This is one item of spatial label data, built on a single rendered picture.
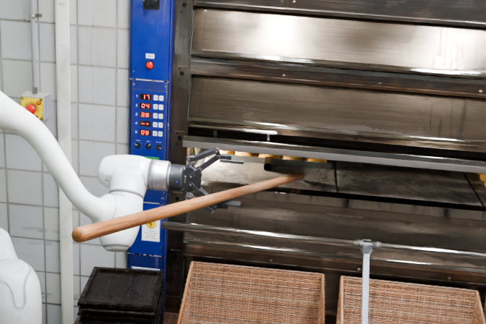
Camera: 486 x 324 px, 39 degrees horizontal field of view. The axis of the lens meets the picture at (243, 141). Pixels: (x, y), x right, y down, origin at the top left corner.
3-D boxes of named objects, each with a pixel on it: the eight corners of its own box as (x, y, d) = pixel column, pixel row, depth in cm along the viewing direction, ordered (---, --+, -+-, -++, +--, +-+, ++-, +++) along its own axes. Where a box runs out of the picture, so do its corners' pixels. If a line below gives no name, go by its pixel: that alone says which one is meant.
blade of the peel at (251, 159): (330, 169, 306) (330, 163, 305) (206, 158, 310) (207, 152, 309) (327, 144, 340) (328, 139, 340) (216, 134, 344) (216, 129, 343)
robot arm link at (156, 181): (153, 183, 212) (173, 185, 211) (147, 194, 203) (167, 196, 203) (155, 155, 209) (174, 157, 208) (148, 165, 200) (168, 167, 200)
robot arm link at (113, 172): (155, 165, 213) (149, 205, 207) (105, 160, 214) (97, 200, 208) (151, 150, 203) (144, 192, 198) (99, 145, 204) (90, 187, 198)
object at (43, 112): (27, 115, 277) (25, 90, 274) (51, 117, 276) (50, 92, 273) (19, 120, 270) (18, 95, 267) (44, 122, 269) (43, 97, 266)
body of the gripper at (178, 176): (173, 158, 208) (203, 161, 207) (171, 185, 210) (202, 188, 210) (168, 167, 201) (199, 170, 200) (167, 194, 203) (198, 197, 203)
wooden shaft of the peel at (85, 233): (85, 236, 130) (76, 224, 130) (75, 246, 130) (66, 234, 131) (306, 176, 291) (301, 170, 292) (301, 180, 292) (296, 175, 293)
